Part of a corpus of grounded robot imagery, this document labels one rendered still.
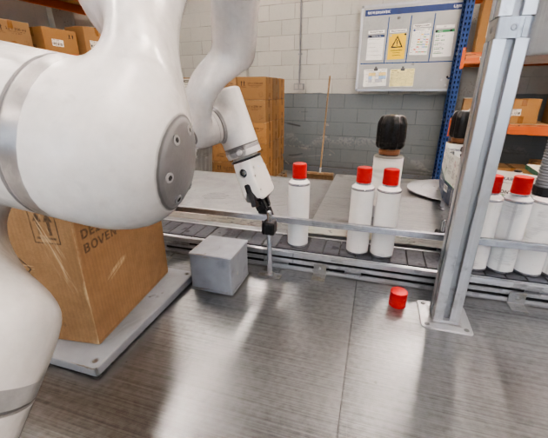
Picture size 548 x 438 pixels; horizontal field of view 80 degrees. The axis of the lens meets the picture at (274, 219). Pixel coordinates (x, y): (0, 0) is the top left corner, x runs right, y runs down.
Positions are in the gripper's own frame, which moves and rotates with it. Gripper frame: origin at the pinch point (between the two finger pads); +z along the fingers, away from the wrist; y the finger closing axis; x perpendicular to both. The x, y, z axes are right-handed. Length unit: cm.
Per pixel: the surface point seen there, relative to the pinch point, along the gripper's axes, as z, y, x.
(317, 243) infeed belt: 10.5, 0.7, -10.1
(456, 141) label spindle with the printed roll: 6, 58, -53
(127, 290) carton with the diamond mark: -1.2, -32.9, 17.0
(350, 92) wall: -31, 446, 6
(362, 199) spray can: 0.9, -3.0, -24.2
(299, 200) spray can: -2.4, -3.0, -10.5
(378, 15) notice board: -108, 430, -53
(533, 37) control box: -19, -16, -53
